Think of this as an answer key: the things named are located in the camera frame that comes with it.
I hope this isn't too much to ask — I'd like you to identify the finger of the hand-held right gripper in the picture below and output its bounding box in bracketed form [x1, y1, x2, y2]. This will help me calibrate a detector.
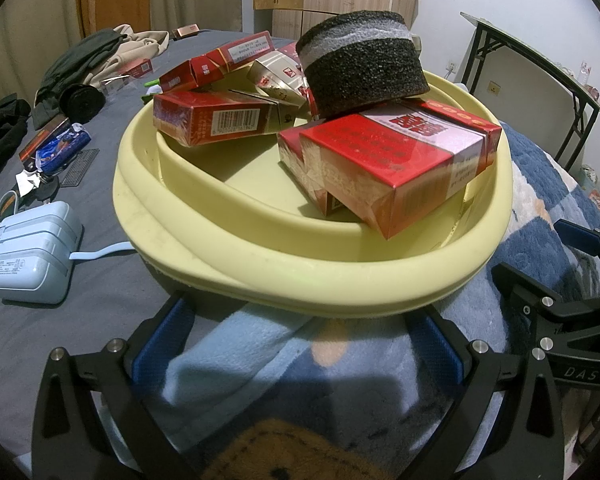
[492, 261, 600, 387]
[554, 216, 600, 294]

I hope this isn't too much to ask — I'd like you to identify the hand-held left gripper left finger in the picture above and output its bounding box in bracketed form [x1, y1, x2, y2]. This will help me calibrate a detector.
[30, 296, 197, 480]

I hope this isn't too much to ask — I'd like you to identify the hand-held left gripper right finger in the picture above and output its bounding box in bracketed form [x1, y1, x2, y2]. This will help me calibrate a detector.
[406, 304, 567, 480]

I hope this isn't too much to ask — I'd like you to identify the yellow plastic basin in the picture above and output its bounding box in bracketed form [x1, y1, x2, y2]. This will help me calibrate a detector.
[112, 69, 511, 318]

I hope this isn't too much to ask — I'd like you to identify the red white-banded cigarette box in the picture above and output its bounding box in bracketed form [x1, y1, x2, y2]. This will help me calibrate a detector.
[299, 100, 503, 241]

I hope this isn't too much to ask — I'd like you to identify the red barcode cigarette box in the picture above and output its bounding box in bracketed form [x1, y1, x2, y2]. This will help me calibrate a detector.
[152, 89, 296, 147]

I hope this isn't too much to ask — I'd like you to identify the black grey foam cylinder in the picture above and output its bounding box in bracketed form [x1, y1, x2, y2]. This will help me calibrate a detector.
[296, 10, 431, 116]

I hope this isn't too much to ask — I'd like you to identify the gold cigarette box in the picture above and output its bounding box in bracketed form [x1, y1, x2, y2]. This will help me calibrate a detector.
[247, 52, 308, 108]

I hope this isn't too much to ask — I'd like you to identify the red white-sided cigarette box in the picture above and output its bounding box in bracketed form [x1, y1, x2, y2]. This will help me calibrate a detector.
[204, 30, 276, 68]

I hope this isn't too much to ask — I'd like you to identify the grey bed sheet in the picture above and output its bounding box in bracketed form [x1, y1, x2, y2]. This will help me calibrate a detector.
[0, 27, 301, 461]

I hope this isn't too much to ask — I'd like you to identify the blue plaid blanket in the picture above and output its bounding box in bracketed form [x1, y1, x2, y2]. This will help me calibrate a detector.
[95, 120, 600, 480]

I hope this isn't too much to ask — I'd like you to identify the light blue charger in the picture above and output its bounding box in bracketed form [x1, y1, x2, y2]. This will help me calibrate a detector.
[0, 200, 84, 306]

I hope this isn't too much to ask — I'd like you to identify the black folding table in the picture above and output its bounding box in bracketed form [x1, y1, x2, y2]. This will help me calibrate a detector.
[459, 10, 600, 173]

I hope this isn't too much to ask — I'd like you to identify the black mesh pad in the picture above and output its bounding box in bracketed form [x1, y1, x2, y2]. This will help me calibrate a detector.
[60, 148, 101, 188]

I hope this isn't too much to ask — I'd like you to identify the blue snack packet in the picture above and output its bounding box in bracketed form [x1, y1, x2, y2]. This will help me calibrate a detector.
[36, 125, 92, 172]

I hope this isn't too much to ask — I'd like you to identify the dark red cigarette box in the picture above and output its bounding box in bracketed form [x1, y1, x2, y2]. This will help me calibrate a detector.
[19, 116, 72, 162]

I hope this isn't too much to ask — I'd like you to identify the green item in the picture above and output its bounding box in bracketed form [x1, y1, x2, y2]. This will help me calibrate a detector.
[141, 78, 165, 103]

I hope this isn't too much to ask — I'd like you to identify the white packet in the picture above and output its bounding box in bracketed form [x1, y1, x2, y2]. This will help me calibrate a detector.
[100, 73, 132, 95]

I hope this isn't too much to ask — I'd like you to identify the black garment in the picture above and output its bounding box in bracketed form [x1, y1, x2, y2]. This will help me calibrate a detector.
[0, 92, 32, 196]

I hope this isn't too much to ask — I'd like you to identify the beige garment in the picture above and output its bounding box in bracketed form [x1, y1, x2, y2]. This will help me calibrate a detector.
[87, 23, 171, 90]

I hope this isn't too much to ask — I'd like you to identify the dark green garment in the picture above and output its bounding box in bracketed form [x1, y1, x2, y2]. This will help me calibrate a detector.
[34, 30, 131, 128]

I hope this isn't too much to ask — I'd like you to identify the light blue cable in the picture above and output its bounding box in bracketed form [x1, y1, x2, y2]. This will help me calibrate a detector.
[69, 241, 137, 264]

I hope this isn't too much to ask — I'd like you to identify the orange black strap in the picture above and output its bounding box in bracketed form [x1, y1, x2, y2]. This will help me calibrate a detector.
[0, 191, 22, 223]

